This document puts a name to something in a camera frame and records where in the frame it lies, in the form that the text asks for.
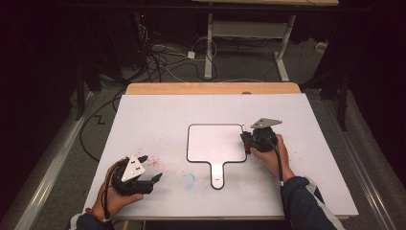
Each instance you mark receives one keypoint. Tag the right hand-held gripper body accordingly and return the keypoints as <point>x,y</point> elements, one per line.
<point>263,139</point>

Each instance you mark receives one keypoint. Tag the white handheld whiteboard paddle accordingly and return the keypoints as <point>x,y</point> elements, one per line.
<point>217,143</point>

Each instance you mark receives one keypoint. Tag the black stand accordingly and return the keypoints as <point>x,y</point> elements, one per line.
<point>342,102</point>
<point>79,96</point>

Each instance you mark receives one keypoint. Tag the white table cover sheet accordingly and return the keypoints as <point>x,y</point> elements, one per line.
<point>159,121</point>

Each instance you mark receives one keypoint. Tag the black power strip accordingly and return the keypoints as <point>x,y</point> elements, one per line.
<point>140,17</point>

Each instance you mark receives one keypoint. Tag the white metal desk frame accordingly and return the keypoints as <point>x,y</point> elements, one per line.
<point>209,48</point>

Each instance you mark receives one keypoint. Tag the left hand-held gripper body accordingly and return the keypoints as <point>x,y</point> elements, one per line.
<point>132,171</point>

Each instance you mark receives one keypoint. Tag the person's left hand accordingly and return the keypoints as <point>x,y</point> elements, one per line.
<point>108,202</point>

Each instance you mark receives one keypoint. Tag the metal floor rail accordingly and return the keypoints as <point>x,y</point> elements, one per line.
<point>360,172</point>
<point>54,166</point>

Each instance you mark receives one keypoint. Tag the person's right hand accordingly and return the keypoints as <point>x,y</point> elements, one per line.
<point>273,159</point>

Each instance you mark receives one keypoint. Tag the white power adapter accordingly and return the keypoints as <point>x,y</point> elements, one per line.
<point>191,55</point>

